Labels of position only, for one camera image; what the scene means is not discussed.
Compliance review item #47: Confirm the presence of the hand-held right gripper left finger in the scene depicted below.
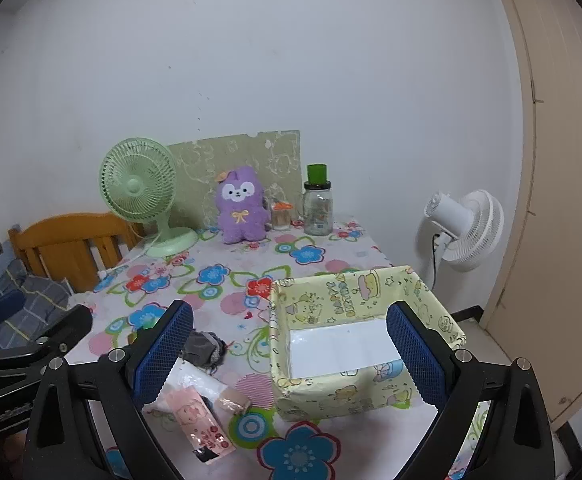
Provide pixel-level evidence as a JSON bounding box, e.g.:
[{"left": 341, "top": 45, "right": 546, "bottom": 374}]
[{"left": 24, "top": 300, "right": 194, "bottom": 480}]

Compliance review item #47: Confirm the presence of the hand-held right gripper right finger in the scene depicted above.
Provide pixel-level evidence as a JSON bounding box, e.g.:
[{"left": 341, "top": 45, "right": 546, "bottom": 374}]
[{"left": 386, "top": 300, "right": 556, "bottom": 480}]

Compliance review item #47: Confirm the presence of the white tissue packet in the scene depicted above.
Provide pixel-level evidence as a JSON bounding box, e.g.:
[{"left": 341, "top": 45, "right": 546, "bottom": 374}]
[{"left": 144, "top": 360, "right": 228, "bottom": 417}]

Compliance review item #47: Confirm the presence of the dark cloth bundle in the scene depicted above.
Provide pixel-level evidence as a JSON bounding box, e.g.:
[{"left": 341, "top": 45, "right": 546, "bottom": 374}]
[{"left": 180, "top": 330, "right": 228, "bottom": 375}]

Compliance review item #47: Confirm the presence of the pink packet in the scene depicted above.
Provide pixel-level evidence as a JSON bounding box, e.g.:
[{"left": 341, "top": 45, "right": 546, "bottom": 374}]
[{"left": 165, "top": 387, "right": 237, "bottom": 467}]

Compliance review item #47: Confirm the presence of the small beige packet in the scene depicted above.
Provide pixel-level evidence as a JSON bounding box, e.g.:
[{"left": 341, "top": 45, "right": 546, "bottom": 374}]
[{"left": 215, "top": 385, "right": 253, "bottom": 416}]

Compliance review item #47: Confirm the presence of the yellow cartoon print box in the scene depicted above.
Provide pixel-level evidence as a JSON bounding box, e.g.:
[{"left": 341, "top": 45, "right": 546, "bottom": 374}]
[{"left": 268, "top": 265, "right": 468, "bottom": 423}]

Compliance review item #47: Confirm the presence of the blue plaid blanket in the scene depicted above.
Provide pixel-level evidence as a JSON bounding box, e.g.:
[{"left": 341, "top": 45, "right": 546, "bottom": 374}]
[{"left": 0, "top": 260, "right": 79, "bottom": 356}]

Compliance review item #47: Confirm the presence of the black metal bar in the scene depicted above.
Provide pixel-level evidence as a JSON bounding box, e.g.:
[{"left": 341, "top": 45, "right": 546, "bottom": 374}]
[{"left": 448, "top": 305, "right": 484, "bottom": 327}]

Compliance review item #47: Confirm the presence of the wooden chair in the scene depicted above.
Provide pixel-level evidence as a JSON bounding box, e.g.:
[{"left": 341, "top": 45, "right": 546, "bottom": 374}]
[{"left": 7, "top": 212, "right": 144, "bottom": 295}]

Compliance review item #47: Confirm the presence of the white standing fan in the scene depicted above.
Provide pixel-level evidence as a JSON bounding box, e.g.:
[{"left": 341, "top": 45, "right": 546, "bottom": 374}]
[{"left": 417, "top": 189, "right": 506, "bottom": 291}]

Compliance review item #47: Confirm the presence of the purple plush toy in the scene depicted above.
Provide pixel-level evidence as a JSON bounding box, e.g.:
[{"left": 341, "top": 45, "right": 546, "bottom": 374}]
[{"left": 215, "top": 166, "right": 272, "bottom": 245}]

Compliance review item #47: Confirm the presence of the green desk fan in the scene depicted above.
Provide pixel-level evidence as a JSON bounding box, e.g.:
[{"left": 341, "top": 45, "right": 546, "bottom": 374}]
[{"left": 98, "top": 136, "right": 199, "bottom": 258}]

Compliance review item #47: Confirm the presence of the toothpick jar with orange lid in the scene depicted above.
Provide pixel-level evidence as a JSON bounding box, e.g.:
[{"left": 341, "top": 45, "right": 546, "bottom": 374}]
[{"left": 271, "top": 201, "right": 293, "bottom": 232}]

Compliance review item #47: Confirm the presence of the glass jar with green lid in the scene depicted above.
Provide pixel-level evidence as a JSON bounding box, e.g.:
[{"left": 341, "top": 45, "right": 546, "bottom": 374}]
[{"left": 303, "top": 163, "right": 334, "bottom": 237}]

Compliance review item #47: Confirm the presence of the green patterned board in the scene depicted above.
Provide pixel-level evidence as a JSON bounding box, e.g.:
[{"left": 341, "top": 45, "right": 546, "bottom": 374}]
[{"left": 166, "top": 130, "right": 302, "bottom": 231}]

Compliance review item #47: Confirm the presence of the beige wooden door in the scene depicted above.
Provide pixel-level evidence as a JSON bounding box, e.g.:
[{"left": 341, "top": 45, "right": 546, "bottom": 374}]
[{"left": 481, "top": 0, "right": 582, "bottom": 426}]

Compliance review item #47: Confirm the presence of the white fan cable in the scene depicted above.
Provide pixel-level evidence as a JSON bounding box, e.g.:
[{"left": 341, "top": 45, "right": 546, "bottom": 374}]
[{"left": 96, "top": 232, "right": 164, "bottom": 281}]

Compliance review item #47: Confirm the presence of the black fan cable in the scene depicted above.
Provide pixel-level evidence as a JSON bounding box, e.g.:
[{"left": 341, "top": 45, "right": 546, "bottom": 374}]
[{"left": 429, "top": 232, "right": 444, "bottom": 288}]

